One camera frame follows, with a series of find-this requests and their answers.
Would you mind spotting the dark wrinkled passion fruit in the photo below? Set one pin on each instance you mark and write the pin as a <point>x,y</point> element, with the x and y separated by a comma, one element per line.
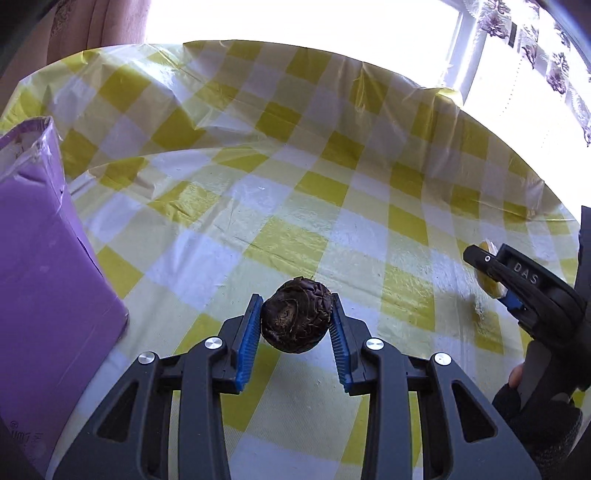
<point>295,318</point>

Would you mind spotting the purple cardboard box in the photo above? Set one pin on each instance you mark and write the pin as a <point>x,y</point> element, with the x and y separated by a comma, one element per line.
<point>46,277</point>

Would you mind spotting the person's right hand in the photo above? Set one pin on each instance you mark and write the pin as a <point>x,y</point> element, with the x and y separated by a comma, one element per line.
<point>540,434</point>

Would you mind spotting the plain pink curtain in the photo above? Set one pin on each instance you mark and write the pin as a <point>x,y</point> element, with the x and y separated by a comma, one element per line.
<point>101,23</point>

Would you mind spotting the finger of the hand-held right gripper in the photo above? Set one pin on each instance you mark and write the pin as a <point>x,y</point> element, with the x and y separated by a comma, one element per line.
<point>512,277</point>

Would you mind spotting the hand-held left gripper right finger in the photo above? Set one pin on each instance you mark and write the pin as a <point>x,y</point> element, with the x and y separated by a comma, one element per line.
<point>342,350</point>

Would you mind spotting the white window frame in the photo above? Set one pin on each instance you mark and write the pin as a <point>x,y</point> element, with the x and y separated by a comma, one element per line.
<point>468,50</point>

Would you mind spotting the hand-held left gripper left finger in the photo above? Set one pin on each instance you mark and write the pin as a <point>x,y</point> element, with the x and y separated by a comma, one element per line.
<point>244,344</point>

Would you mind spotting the halved yellow fruit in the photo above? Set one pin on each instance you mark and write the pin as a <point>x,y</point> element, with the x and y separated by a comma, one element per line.
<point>491,286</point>

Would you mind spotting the yellow checkered plastic tablecloth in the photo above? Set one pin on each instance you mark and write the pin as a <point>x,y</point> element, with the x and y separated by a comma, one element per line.
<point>323,207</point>

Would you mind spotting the sheer purple floral curtain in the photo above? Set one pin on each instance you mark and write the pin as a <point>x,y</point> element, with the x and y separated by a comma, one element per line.
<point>535,41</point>

